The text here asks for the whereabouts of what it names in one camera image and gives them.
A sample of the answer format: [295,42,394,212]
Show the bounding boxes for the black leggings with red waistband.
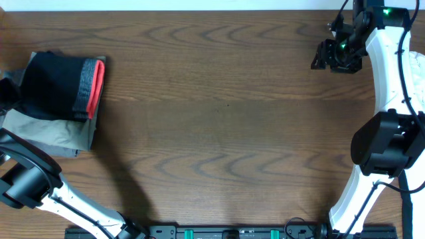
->
[16,52,105,122]

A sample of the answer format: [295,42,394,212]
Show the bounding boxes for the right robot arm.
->
[311,1,424,238]

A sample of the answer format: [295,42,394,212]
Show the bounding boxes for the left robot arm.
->
[1,128,149,239]

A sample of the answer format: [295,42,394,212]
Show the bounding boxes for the folded grey garment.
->
[0,68,80,158]

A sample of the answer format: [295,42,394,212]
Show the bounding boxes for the white crumpled garment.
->
[406,50,425,239]

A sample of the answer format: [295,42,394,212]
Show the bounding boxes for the folded khaki pants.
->
[1,52,106,151]

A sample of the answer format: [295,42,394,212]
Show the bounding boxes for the black garment under white one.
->
[398,171,413,239]

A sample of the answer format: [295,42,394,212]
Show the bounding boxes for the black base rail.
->
[64,225,398,239]

